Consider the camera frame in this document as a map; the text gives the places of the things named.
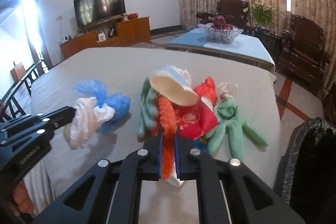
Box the coffee table with blue cloth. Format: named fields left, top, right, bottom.
left=165, top=28, right=276, bottom=75

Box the glass fruit bowl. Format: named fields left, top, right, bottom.
left=197, top=22, right=244, bottom=45

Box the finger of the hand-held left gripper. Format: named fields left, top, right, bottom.
left=0, top=118, right=72, bottom=147
left=28, top=106, right=76, bottom=123

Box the wooden television cabinet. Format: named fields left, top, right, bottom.
left=59, top=16, right=152, bottom=60

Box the orange foam fruit net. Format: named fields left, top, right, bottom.
left=157, top=96, right=179, bottom=180

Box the flat screen television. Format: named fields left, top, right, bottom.
left=73, top=0, right=126, bottom=28

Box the black trash bag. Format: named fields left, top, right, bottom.
left=273, top=117, right=336, bottom=207

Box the dark wooden armchair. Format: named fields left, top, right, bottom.
left=278, top=14, right=332, bottom=83
left=196, top=0, right=249, bottom=35

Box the white plastic bag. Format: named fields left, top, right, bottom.
left=63, top=97, right=116, bottom=150

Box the blue plastic bag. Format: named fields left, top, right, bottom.
left=72, top=79, right=131, bottom=134

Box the potted narcissus plant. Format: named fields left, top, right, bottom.
left=248, top=1, right=277, bottom=28

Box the clear plastic wrapper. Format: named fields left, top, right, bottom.
left=218, top=82, right=239, bottom=100

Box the person's left hand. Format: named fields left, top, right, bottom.
left=10, top=179, right=36, bottom=214

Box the black dining chair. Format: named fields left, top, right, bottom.
left=0, top=59, right=46, bottom=123

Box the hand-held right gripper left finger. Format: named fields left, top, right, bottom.
left=31, top=133, right=164, bottom=224

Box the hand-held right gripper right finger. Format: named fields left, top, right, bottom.
left=175, top=133, right=306, bottom=224

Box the dark side table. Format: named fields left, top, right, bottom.
left=253, top=26, right=283, bottom=62

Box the red printed packet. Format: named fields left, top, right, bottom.
left=178, top=102, right=219, bottom=139

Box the red plastic bag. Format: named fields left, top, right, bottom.
left=193, top=76, right=218, bottom=109

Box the blue and cream slipper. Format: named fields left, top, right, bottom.
left=149, top=65, right=199, bottom=106

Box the green rubber glove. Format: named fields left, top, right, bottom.
left=137, top=77, right=161, bottom=142
left=203, top=97, right=270, bottom=160

